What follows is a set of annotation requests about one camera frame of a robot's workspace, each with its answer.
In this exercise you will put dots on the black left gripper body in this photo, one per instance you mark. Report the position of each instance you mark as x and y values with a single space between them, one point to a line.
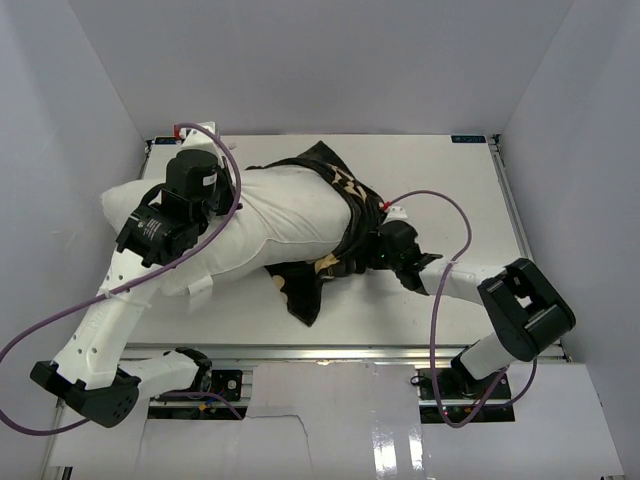
222 199

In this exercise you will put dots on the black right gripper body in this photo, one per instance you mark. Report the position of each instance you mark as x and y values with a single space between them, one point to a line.
388 260

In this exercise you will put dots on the white pillow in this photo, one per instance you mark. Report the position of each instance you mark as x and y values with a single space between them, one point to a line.
260 225

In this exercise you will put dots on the black floral pillowcase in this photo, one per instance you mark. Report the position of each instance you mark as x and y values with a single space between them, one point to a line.
300 283

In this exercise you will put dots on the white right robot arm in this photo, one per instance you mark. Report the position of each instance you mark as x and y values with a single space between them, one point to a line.
525 310

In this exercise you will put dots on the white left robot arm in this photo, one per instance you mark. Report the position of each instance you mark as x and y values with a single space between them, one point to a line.
88 374

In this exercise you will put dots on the blue left corner label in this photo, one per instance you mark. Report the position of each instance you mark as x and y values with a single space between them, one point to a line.
165 140

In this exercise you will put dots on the blue corner label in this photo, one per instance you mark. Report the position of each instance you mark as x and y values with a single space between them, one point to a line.
165 140
468 139

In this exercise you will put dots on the blue right corner label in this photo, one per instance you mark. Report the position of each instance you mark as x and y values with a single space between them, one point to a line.
468 139

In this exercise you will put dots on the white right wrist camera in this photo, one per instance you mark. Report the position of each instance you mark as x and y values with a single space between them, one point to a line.
393 212

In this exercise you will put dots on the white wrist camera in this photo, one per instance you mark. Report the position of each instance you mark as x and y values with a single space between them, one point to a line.
393 212
195 139

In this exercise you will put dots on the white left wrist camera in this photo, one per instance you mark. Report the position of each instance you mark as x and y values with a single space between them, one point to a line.
195 139

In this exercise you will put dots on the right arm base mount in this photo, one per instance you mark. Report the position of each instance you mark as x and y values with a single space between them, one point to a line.
459 399

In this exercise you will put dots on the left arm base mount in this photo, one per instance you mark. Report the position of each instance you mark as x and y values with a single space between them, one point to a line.
206 397

